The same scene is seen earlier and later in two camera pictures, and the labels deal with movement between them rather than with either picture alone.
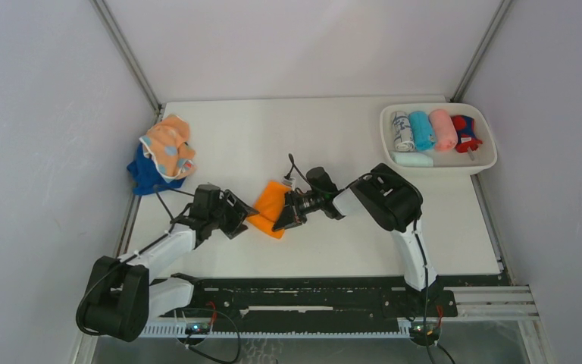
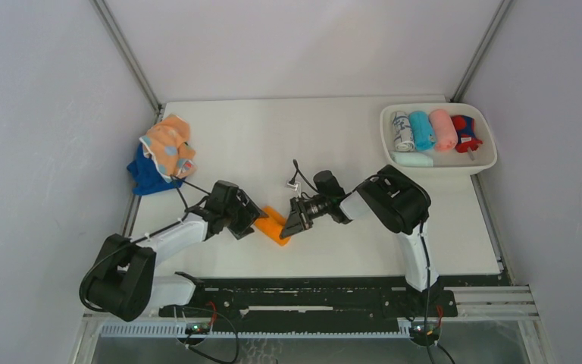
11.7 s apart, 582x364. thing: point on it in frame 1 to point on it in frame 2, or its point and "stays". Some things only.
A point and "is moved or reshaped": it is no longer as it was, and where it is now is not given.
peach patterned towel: (165, 144) stays
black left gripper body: (214, 218) stays
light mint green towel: (412, 159) stays
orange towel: (268, 206) is moved or reshaped
